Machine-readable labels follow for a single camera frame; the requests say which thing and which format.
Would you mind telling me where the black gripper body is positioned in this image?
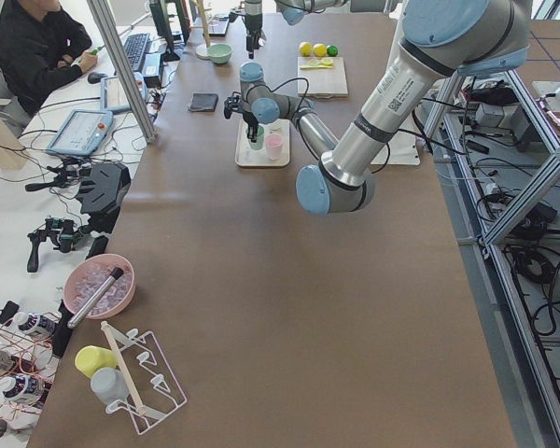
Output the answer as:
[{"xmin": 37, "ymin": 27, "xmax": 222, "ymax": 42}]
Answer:
[
  {"xmin": 242, "ymin": 102, "xmax": 259, "ymax": 129},
  {"xmin": 245, "ymin": 2, "xmax": 262, "ymax": 36}
]

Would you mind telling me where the green cup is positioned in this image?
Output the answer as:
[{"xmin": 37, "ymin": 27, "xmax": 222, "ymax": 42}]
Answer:
[{"xmin": 247, "ymin": 125, "xmax": 265, "ymax": 151}]

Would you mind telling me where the cream yellow cup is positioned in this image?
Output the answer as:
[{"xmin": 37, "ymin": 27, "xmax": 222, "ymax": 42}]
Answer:
[{"xmin": 267, "ymin": 119, "xmax": 282, "ymax": 133}]

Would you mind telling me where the pink cup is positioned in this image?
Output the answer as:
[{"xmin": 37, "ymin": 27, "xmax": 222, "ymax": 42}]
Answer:
[{"xmin": 264, "ymin": 133, "xmax": 284, "ymax": 161}]

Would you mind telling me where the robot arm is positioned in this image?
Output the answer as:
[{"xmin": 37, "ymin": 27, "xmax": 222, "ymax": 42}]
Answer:
[
  {"xmin": 243, "ymin": 0, "xmax": 345, "ymax": 143},
  {"xmin": 225, "ymin": 1, "xmax": 532, "ymax": 215}
]

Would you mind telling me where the beige rabbit tray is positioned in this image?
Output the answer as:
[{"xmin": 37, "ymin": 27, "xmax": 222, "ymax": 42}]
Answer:
[{"xmin": 235, "ymin": 119, "xmax": 290, "ymax": 168}]

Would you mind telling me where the green bowl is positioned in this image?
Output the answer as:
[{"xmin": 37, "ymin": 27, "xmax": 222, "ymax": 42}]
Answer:
[{"xmin": 207, "ymin": 43, "xmax": 232, "ymax": 64}]

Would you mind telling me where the whole yellow lemon upper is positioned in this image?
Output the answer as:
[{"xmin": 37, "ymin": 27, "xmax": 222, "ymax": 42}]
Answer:
[{"xmin": 299, "ymin": 41, "xmax": 313, "ymax": 57}]

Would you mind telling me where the whole yellow lemon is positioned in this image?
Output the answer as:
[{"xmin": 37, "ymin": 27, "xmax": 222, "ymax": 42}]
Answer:
[
  {"xmin": 299, "ymin": 41, "xmax": 313, "ymax": 57},
  {"xmin": 312, "ymin": 43, "xmax": 328, "ymax": 58}
]

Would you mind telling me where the grey folded cloth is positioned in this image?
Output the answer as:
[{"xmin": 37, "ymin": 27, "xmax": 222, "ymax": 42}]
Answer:
[{"xmin": 189, "ymin": 92, "xmax": 218, "ymax": 112}]

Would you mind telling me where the wooden stand base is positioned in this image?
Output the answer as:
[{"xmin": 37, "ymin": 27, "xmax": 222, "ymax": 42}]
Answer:
[{"xmin": 195, "ymin": 44, "xmax": 210, "ymax": 60}]

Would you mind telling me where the yellow plastic knife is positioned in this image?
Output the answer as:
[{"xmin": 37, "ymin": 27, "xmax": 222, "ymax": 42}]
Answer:
[{"xmin": 299, "ymin": 64, "xmax": 334, "ymax": 70}]

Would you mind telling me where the whole yellow lemon lower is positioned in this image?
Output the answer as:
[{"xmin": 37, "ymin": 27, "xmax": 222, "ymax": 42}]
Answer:
[{"xmin": 312, "ymin": 43, "xmax": 328, "ymax": 58}]

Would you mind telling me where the green lime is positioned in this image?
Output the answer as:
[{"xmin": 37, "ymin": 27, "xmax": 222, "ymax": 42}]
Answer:
[{"xmin": 326, "ymin": 45, "xmax": 339, "ymax": 57}]

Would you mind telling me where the bamboo cutting board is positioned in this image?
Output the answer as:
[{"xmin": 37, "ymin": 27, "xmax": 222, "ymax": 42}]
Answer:
[{"xmin": 297, "ymin": 57, "xmax": 348, "ymax": 98}]

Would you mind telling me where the black keyboard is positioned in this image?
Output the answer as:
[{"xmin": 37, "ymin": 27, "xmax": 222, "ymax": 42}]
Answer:
[{"xmin": 123, "ymin": 33, "xmax": 151, "ymax": 72}]

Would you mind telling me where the blue teach pendant rear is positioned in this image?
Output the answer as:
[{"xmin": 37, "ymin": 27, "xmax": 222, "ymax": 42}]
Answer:
[{"xmin": 100, "ymin": 72, "xmax": 147, "ymax": 114}]

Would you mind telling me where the blue teach pendant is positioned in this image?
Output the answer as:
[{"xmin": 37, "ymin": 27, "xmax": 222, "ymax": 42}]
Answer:
[
  {"xmin": 46, "ymin": 109, "xmax": 114, "ymax": 157},
  {"xmin": 100, "ymin": 72, "xmax": 147, "ymax": 114}
]

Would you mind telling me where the computer mouse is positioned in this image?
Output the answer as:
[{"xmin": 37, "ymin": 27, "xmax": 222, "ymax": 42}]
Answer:
[{"xmin": 87, "ymin": 72, "xmax": 108, "ymax": 84}]

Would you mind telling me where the blue teach pendant front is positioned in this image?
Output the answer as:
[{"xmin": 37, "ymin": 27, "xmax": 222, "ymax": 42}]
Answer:
[{"xmin": 46, "ymin": 109, "xmax": 114, "ymax": 157}]

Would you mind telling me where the metal scoop in ice bowl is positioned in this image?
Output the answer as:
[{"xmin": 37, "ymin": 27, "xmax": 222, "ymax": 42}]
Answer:
[{"xmin": 67, "ymin": 267, "xmax": 124, "ymax": 329}]

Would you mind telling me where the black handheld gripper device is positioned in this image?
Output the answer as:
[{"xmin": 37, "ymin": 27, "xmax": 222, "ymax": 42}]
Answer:
[{"xmin": 26, "ymin": 217, "xmax": 91, "ymax": 273}]

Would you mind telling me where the seated person in black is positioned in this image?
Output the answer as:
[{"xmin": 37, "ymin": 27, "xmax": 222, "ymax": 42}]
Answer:
[{"xmin": 0, "ymin": 0, "xmax": 98, "ymax": 117}]

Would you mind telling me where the pink ice bowl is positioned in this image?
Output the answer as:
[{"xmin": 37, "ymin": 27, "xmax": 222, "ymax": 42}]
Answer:
[{"xmin": 63, "ymin": 254, "xmax": 136, "ymax": 319}]

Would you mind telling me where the yellow cup on rack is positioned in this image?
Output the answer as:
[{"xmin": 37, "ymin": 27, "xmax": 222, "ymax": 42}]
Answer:
[{"xmin": 75, "ymin": 345, "xmax": 117, "ymax": 378}]

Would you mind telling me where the grey cup on rack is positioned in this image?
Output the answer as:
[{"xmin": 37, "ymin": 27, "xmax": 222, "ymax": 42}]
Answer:
[{"xmin": 91, "ymin": 367, "xmax": 129, "ymax": 405}]

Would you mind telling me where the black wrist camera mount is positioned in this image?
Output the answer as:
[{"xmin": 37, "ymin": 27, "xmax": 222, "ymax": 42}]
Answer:
[{"xmin": 223, "ymin": 91, "xmax": 243, "ymax": 119}]

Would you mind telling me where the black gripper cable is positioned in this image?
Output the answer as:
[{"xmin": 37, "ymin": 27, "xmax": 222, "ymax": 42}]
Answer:
[{"xmin": 265, "ymin": 77, "xmax": 312, "ymax": 122}]

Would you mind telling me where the aluminium frame post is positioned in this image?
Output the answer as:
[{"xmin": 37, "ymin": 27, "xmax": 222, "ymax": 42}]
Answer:
[{"xmin": 87, "ymin": 0, "xmax": 157, "ymax": 144}]

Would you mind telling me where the black plastic bracket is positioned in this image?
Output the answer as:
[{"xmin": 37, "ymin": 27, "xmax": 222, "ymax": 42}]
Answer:
[{"xmin": 76, "ymin": 162, "xmax": 131, "ymax": 233}]

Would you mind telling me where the white wire cup rack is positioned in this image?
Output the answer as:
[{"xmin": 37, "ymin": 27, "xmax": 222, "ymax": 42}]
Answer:
[{"xmin": 105, "ymin": 323, "xmax": 188, "ymax": 435}]

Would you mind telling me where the wooden rack handle bar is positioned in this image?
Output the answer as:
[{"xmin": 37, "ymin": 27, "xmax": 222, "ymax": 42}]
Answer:
[{"xmin": 101, "ymin": 321, "xmax": 147, "ymax": 416}]

